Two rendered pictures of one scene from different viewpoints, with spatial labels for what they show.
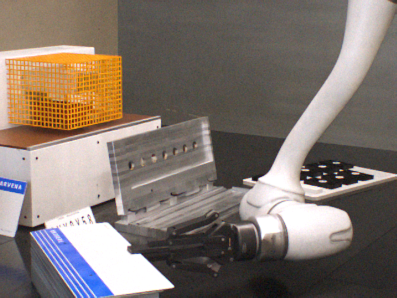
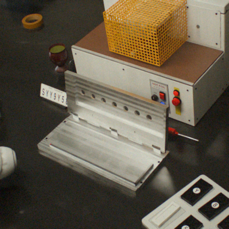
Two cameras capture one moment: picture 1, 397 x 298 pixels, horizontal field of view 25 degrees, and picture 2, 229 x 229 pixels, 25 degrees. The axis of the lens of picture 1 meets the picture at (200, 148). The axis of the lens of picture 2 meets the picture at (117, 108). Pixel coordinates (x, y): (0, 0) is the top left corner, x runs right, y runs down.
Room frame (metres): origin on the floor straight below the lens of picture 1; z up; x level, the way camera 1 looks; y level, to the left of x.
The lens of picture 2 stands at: (2.53, -1.28, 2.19)
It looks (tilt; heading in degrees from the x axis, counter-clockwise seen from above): 40 degrees down; 102
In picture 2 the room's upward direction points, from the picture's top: 10 degrees counter-clockwise
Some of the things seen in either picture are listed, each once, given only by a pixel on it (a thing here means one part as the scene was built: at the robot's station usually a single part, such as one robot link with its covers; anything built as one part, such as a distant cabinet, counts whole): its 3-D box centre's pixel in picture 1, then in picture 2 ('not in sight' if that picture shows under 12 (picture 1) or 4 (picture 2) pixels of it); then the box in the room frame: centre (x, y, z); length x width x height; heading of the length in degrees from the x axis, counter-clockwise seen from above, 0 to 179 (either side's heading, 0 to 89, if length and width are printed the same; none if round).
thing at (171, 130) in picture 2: not in sight; (175, 133); (2.43, 0.07, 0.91); 0.18 x 0.03 x 0.03; 153
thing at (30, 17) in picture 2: not in sight; (32, 21); (1.69, 0.93, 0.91); 0.10 x 0.10 x 0.02
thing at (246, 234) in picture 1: (227, 242); not in sight; (1.61, -0.05, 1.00); 0.09 x 0.07 x 0.08; 112
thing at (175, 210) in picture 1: (200, 208); (101, 148); (2.17, 0.00, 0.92); 0.44 x 0.21 x 0.04; 149
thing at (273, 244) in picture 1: (262, 238); not in sight; (1.64, -0.12, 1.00); 0.09 x 0.06 x 0.09; 22
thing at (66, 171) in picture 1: (66, 121); (178, 45); (2.44, 0.37, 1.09); 0.75 x 0.40 x 0.38; 149
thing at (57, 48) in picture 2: not in sight; (59, 58); (1.92, 0.52, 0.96); 0.09 x 0.09 x 0.11
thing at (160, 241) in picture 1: (161, 237); not in sight; (1.57, 0.07, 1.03); 0.05 x 0.01 x 0.03; 112
